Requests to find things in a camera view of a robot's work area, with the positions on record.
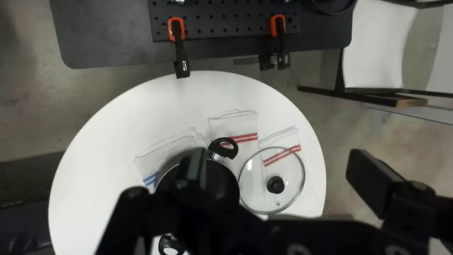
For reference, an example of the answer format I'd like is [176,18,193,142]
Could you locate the wooden plank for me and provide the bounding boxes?
[392,93,429,109]

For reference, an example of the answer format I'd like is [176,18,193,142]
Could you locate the black pot with loop handles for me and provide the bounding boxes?
[153,136,242,255]

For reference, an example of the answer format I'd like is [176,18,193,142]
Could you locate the white panel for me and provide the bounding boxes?
[341,0,421,91]

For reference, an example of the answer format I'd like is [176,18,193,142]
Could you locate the dark grey base board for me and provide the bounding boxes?
[48,0,357,71]

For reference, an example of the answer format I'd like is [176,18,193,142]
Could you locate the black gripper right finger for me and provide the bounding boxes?
[346,147,443,235]

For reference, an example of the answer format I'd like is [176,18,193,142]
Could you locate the glass lid with black knob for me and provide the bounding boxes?
[237,146,307,217]

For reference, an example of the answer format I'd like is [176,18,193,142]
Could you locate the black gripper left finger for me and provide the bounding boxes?
[95,147,247,255]

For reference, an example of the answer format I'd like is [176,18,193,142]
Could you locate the orange and black clamp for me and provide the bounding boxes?
[166,16,193,79]
[258,13,292,72]

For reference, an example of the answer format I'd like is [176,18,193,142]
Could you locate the black pegboard panel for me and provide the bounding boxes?
[146,0,305,44]

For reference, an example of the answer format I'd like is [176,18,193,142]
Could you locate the black metal stand frame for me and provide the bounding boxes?
[296,47,453,109]

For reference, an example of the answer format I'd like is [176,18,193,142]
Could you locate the clear zip bag blue stripe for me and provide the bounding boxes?
[133,126,210,193]

